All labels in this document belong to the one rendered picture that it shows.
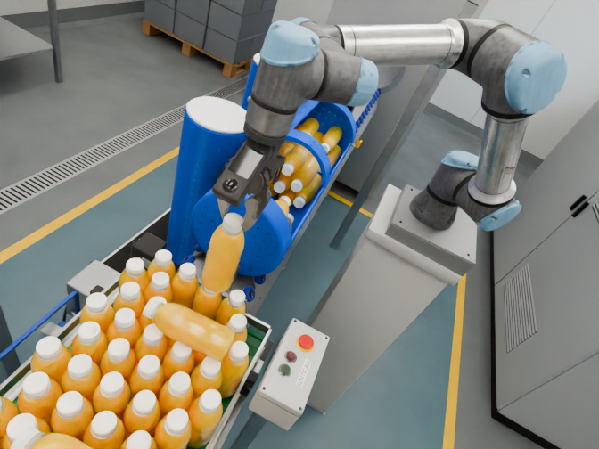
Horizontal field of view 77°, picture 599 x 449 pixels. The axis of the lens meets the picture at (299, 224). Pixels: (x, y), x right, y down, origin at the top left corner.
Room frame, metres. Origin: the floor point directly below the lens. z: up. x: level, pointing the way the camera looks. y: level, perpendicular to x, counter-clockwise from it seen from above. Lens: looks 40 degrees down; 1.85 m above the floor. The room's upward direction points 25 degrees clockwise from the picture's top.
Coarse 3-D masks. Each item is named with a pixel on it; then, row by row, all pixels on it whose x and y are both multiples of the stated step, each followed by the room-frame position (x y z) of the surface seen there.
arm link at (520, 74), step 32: (512, 32) 0.87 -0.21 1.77; (480, 64) 0.85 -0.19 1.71; (512, 64) 0.80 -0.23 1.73; (544, 64) 0.79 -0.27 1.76; (512, 96) 0.79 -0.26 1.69; (544, 96) 0.81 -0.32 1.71; (512, 128) 0.85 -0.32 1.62; (480, 160) 0.92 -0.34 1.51; (512, 160) 0.89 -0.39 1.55; (480, 192) 0.93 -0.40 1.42; (512, 192) 0.94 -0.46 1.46; (480, 224) 0.93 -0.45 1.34
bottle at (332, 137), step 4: (332, 128) 1.55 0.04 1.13; (336, 128) 1.56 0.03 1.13; (340, 128) 1.58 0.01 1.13; (328, 132) 1.51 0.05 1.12; (332, 132) 1.51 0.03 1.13; (336, 132) 1.53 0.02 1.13; (340, 132) 1.56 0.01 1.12; (324, 136) 1.46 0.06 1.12; (328, 136) 1.46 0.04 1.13; (332, 136) 1.47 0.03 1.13; (336, 136) 1.50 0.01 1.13; (340, 136) 1.54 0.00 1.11; (324, 140) 1.44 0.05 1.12; (328, 140) 1.44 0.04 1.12; (332, 140) 1.45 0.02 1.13; (336, 140) 1.48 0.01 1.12; (328, 144) 1.42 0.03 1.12; (332, 144) 1.44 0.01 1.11; (336, 144) 1.48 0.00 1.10; (332, 148) 1.44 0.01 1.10
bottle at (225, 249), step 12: (216, 240) 0.50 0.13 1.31; (228, 240) 0.50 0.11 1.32; (240, 240) 0.52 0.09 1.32; (216, 252) 0.49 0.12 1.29; (228, 252) 0.49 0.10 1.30; (240, 252) 0.51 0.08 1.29; (204, 264) 0.51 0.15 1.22; (216, 264) 0.49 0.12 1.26; (228, 264) 0.50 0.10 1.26; (204, 276) 0.50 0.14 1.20; (216, 276) 0.49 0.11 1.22; (228, 276) 0.50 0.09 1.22; (216, 288) 0.49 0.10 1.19; (228, 288) 0.51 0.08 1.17
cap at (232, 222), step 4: (228, 216) 0.52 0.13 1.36; (232, 216) 0.53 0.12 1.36; (236, 216) 0.53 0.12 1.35; (240, 216) 0.54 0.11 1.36; (224, 220) 0.51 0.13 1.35; (228, 220) 0.52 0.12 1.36; (232, 220) 0.52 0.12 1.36; (236, 220) 0.53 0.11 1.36; (240, 220) 0.53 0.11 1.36; (224, 224) 0.51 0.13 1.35; (228, 224) 0.51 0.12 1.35; (232, 224) 0.51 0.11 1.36; (236, 224) 0.51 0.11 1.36; (240, 224) 0.52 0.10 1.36; (228, 228) 0.51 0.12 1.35; (232, 228) 0.51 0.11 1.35; (236, 228) 0.51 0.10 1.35; (240, 228) 0.52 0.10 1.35; (232, 232) 0.51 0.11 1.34; (236, 232) 0.51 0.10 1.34
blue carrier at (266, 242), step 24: (336, 120) 1.59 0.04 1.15; (312, 144) 1.16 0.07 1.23; (336, 168) 1.29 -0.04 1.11; (192, 216) 0.75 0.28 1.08; (216, 216) 0.74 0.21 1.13; (264, 216) 0.73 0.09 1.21; (264, 240) 0.73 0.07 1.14; (288, 240) 0.77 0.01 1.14; (240, 264) 0.73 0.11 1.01; (264, 264) 0.73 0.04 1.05
